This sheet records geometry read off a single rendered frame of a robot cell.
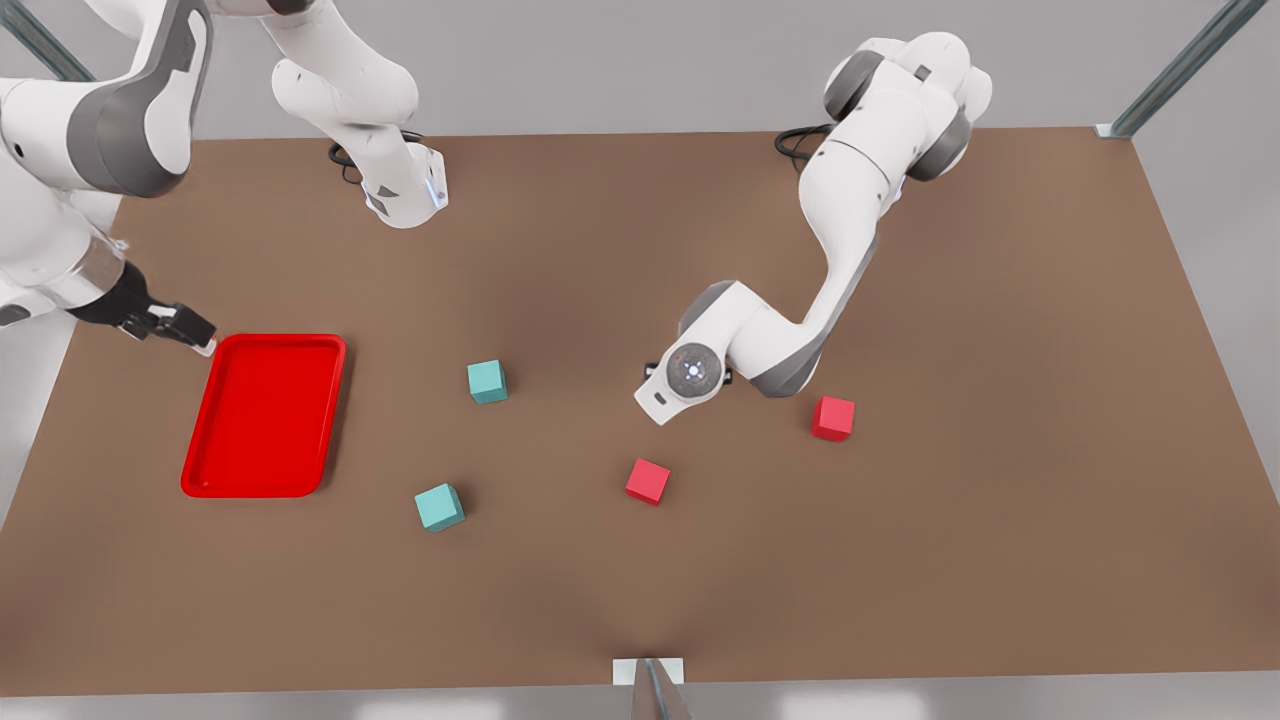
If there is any red plastic tray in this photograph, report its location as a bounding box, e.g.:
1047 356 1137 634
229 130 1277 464
180 333 349 499

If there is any red cube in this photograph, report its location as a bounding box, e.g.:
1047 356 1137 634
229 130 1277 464
625 458 672 507
810 395 857 443

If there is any teal cube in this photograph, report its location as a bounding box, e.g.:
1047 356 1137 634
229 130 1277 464
414 483 467 533
466 360 509 405

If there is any black right arm cable loop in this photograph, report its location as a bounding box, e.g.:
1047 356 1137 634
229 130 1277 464
328 129 427 187

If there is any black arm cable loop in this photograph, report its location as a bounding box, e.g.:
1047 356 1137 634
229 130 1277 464
774 124 835 173
328 129 427 187

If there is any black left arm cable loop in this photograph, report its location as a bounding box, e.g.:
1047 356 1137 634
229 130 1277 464
774 124 835 173

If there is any silver frame post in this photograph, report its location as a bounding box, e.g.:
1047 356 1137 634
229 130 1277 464
0 0 97 84
1094 0 1269 140
612 657 694 720

